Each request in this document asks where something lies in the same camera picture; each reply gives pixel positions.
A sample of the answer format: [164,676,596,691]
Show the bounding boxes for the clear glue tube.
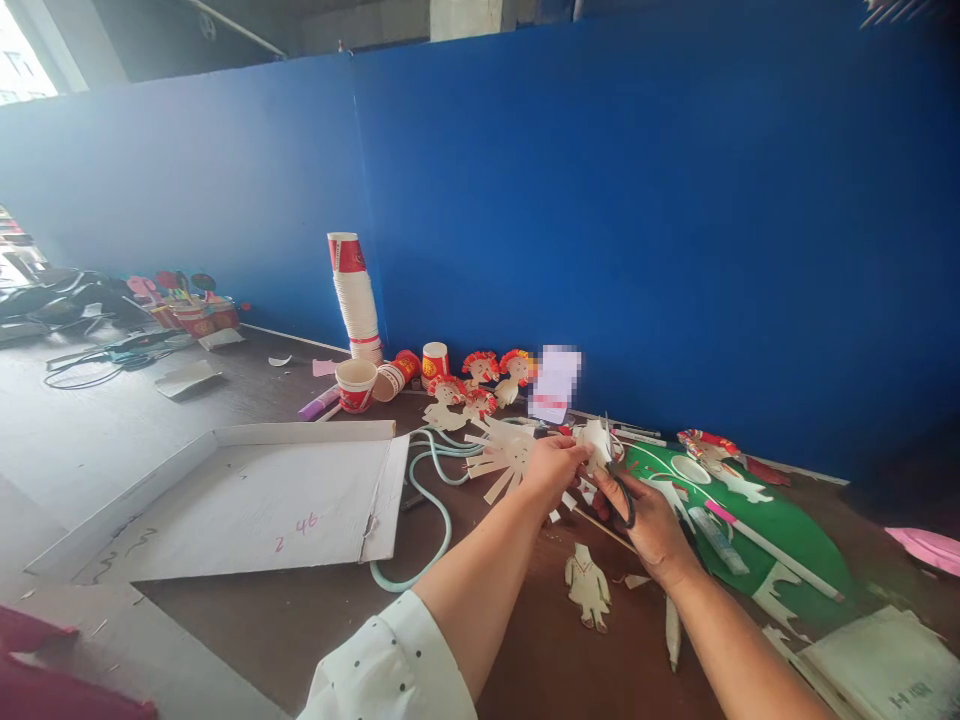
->
[687,506,751,578]

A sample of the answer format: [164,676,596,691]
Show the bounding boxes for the grey cardboard piece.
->
[154,359,225,403]

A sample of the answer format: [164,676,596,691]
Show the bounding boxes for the window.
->
[0,0,63,108]

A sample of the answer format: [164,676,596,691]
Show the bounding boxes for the white paper cup ring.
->
[668,452,712,487]

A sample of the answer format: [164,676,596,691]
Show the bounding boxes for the white pen with pink cap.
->
[704,500,847,604]

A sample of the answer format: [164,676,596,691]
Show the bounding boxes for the person's left fingers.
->
[553,434,597,493]

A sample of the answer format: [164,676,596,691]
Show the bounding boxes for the dark red cloth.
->
[0,602,160,720]

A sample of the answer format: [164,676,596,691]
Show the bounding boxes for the person's left hand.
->
[524,434,597,513]

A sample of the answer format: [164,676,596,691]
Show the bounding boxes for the black handled scissors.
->
[599,410,639,530]

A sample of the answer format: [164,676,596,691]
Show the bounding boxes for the flat white cardboard box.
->
[25,419,412,586]

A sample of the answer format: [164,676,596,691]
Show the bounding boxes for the white paper figure cutout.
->
[563,542,613,636]

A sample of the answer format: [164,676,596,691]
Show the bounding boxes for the jagged white paper cutout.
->
[750,560,813,640]

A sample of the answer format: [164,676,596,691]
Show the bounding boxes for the tall stack of paper cups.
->
[326,231,385,367]

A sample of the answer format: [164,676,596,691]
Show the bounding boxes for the purple marker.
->
[297,385,341,422]

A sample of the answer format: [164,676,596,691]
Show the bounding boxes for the red gold paper cup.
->
[420,341,452,392]

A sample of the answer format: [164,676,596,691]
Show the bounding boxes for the black bag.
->
[0,268,140,333]

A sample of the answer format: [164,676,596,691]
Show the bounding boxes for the white paper cup cutout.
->
[573,418,626,481]

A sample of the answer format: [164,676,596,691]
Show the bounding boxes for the person's right hand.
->
[591,473,707,591]

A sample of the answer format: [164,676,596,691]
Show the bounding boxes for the white paper bird cutout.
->
[704,455,775,505]

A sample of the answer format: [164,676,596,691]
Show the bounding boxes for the light green hose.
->
[368,428,490,595]

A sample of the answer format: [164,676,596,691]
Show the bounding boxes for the red fringed paper cup craft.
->
[677,428,751,475]

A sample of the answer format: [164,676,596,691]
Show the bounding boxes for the small white cardboard piece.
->
[195,326,248,353]

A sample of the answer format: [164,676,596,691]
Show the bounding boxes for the group of decorated craft cups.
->
[125,269,243,340]

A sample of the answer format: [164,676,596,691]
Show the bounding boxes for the thin wooden stick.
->
[572,505,640,558]

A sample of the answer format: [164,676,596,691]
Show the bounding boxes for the white paper sun cutout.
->
[463,415,544,508]

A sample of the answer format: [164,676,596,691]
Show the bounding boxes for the black cable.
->
[42,346,155,392]

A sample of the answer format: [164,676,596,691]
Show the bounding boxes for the open red white paper cup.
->
[334,358,379,416]

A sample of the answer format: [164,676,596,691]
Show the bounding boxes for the green paper sheet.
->
[620,438,858,625]

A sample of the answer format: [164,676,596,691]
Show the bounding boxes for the tipped red paper cup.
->
[371,349,422,403]

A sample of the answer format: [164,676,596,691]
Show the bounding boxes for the person's right thumb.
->
[623,473,664,530]

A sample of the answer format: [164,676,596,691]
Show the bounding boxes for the person's right fingers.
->
[591,483,625,530]

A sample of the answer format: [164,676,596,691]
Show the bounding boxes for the pink paper plate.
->
[884,526,960,580]

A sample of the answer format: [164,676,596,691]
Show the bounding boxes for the red paper piece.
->
[745,455,793,490]

